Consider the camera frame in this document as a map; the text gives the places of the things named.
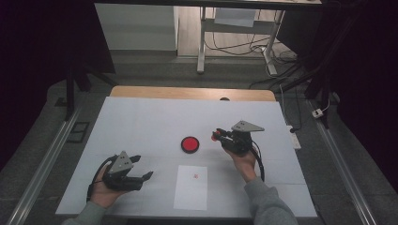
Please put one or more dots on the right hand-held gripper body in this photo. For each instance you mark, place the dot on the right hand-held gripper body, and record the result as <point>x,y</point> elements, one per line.
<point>239,142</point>

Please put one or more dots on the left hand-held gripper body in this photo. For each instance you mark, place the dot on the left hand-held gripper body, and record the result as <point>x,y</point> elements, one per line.
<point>120,179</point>

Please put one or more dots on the orange stamp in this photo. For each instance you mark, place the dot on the orange stamp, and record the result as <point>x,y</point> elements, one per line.
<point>215,136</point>

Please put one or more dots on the round black red ink pad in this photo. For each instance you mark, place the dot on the round black red ink pad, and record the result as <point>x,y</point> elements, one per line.
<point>190,144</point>

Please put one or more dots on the small white paper sheet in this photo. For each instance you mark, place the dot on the small white paper sheet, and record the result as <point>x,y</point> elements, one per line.
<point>191,193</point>

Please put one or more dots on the person's right hand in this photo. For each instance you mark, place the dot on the person's right hand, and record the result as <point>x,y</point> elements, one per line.
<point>245,165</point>

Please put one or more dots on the person's left hand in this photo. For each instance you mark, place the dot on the person's left hand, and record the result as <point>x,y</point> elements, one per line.
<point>101,195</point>

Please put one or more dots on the large white table cover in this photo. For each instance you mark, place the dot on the large white table cover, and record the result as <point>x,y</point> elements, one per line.
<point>147,122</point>

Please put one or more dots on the white power strip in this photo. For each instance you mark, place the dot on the white power strip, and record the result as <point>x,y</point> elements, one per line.
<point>294,139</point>

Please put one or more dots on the black floor plate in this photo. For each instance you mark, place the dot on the black floor plate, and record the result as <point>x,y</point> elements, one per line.
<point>78,132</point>

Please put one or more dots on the small white adapter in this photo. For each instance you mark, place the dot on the small white adapter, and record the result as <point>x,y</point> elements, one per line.
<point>317,113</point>

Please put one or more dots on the black stand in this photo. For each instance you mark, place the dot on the black stand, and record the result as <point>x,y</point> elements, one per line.
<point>70,93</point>
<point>322,78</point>

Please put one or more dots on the white-legged desk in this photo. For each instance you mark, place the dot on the white-legged desk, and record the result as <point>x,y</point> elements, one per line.
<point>202,40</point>

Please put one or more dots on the pale hanging sheet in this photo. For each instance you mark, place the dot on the pale hanging sheet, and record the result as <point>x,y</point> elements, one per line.
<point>234,17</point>

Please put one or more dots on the aluminium floor rail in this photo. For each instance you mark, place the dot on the aluminium floor rail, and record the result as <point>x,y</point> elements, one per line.
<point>344,175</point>
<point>40,175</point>

